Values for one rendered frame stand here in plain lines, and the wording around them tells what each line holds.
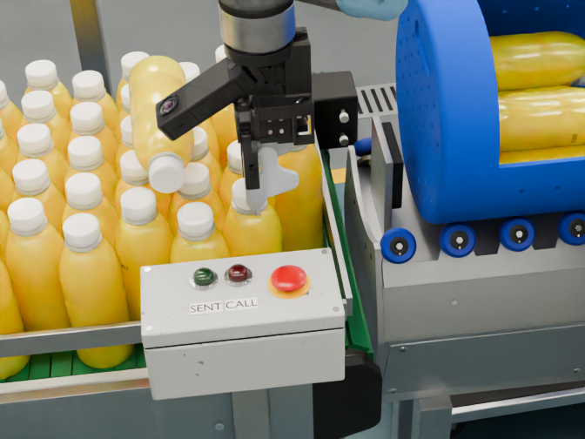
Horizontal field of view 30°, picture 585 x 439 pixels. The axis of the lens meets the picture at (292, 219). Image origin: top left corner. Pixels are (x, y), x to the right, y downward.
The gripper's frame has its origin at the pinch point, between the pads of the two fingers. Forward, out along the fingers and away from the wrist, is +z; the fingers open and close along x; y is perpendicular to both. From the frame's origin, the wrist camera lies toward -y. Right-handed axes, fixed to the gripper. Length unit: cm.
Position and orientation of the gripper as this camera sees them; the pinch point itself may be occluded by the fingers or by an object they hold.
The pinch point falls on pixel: (249, 192)
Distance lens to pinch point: 123.0
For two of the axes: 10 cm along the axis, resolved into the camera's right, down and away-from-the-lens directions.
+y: 9.9, -1.0, 0.7
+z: 0.3, 7.6, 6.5
